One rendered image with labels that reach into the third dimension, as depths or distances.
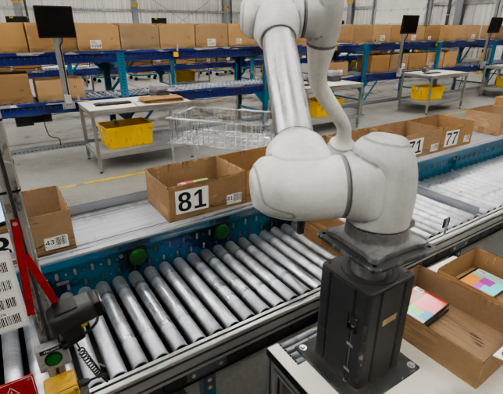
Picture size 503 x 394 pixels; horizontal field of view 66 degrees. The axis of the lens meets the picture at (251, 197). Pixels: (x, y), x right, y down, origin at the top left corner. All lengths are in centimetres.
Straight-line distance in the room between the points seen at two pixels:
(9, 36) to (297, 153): 535
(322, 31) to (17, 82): 482
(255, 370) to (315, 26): 170
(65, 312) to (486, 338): 124
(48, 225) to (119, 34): 484
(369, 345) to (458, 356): 30
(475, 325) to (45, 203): 172
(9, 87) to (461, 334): 537
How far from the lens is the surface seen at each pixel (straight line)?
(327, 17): 133
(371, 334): 110
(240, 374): 225
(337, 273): 107
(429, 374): 134
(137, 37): 628
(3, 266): 98
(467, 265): 184
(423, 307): 149
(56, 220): 160
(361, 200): 90
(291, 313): 148
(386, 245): 98
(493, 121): 368
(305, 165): 88
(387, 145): 91
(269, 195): 86
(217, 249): 179
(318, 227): 181
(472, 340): 149
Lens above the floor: 167
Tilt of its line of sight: 24 degrees down
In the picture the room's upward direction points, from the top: straight up
